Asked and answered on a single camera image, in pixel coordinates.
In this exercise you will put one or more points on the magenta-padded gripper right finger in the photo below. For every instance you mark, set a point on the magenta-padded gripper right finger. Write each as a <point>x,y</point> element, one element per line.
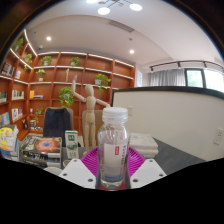
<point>148,173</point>

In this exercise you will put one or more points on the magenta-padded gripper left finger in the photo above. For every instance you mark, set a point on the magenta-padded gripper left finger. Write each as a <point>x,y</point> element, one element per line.
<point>76,173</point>

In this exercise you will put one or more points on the clear plastic water bottle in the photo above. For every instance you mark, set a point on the clear plastic water bottle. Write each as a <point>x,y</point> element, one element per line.
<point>113,150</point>

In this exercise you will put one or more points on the upright green white carton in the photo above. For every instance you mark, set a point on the upright green white carton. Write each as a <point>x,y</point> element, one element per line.
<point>71,144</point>

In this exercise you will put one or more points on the chair with dark jacket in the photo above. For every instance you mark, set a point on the chair with dark jacket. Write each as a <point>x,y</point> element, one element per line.
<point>57,121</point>

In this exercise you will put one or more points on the wooden artist mannequin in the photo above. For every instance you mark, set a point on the wooden artist mannequin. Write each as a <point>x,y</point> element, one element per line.
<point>89,116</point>

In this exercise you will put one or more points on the grey curtain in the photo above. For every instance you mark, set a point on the grey curtain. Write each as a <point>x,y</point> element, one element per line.
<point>166,77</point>

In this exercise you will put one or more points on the wooden shelf unit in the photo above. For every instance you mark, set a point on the wooden shelf unit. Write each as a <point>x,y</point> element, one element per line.
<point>53,76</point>

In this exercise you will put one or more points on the window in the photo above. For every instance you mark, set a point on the window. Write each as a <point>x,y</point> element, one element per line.
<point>206,80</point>

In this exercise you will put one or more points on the recessed ceiling light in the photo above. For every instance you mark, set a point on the recessed ceiling light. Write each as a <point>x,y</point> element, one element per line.
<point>132,51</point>
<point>48,38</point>

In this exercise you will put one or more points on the ceiling air vent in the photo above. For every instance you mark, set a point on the ceiling air vent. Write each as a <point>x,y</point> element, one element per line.
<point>121,25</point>

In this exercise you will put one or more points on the ceiling lamp with round bulbs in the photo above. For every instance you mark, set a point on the ceiling lamp with round bulbs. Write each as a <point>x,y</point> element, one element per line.
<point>104,10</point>

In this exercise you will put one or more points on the white wall outlet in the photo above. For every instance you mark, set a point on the white wall outlet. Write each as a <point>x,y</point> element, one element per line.
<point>130,111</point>
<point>219,136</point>

